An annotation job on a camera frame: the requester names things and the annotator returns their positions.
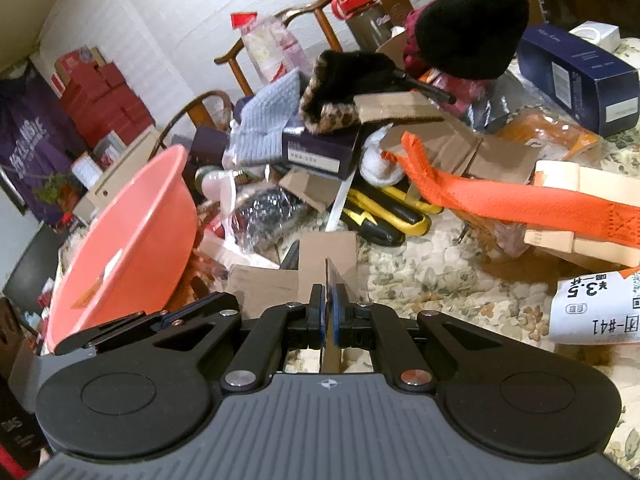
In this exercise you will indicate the black leopard-trim hat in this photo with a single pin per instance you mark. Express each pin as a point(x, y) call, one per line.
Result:
point(350, 75)

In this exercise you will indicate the clear plastic bag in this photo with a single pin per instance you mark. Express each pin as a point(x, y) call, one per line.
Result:
point(270, 45)

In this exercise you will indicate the white light bulb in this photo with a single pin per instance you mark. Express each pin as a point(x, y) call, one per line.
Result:
point(217, 182)

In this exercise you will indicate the brown cardboard piece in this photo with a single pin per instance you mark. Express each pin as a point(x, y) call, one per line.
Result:
point(325, 255)

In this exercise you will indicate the bubble-wrapped black item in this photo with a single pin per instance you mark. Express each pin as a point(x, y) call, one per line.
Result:
point(265, 220)

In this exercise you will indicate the black chair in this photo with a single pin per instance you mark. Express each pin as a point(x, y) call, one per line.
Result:
point(35, 265)

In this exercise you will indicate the straight-back wooden chair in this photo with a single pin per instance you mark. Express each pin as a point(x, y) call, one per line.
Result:
point(330, 15)

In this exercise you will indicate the grey-blue knit cloth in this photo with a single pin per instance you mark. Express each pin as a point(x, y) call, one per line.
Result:
point(265, 115)

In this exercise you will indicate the pink plastic basin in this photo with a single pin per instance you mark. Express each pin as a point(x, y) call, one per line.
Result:
point(125, 240)

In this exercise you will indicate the bottle with red lid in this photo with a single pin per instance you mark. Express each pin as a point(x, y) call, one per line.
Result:
point(365, 15)

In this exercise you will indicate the navy blue box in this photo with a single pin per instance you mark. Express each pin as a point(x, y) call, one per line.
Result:
point(565, 65)

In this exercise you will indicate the dark box with white label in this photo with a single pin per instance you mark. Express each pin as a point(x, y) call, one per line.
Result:
point(325, 150)

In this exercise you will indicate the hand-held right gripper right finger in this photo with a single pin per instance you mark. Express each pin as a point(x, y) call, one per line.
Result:
point(341, 310)

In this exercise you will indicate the orange packet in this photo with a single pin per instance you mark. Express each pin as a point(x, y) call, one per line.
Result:
point(550, 135)

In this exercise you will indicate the cream cabinet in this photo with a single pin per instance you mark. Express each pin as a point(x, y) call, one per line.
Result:
point(125, 170)

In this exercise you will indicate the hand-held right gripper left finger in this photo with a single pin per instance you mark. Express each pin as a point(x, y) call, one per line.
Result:
point(316, 310)

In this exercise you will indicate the small cardboard scrap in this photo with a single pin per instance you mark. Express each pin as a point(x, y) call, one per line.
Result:
point(310, 190)

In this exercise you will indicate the white plush toy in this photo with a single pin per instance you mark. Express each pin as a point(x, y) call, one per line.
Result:
point(377, 165)

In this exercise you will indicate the large folded cardboard sheet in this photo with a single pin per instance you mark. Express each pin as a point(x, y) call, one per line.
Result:
point(480, 155)

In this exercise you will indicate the yellow black hand tool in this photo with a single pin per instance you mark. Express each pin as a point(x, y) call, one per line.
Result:
point(405, 212)
point(375, 227)

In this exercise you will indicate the potted green plant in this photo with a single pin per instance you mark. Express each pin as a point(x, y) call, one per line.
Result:
point(55, 192)

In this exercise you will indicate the black beanie hat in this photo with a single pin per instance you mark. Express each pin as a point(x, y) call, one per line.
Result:
point(470, 30)

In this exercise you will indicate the beige wooden frame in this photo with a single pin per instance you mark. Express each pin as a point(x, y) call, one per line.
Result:
point(555, 175)

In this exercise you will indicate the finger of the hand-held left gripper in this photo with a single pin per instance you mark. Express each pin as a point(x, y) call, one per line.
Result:
point(120, 332)

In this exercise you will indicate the flat cardboard strip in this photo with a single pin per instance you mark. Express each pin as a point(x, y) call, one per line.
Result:
point(395, 105)

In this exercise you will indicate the purple hanging cloth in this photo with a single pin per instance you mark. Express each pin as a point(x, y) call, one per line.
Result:
point(30, 145)

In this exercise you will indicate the black rod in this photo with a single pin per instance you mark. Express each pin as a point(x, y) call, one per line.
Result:
point(425, 87)

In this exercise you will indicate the small white box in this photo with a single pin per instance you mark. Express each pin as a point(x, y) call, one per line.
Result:
point(597, 35)

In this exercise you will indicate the round-back wooden chair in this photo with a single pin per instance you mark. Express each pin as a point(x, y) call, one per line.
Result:
point(200, 105)

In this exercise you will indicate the stack of red boxes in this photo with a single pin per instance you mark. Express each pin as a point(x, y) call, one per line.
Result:
point(100, 95)

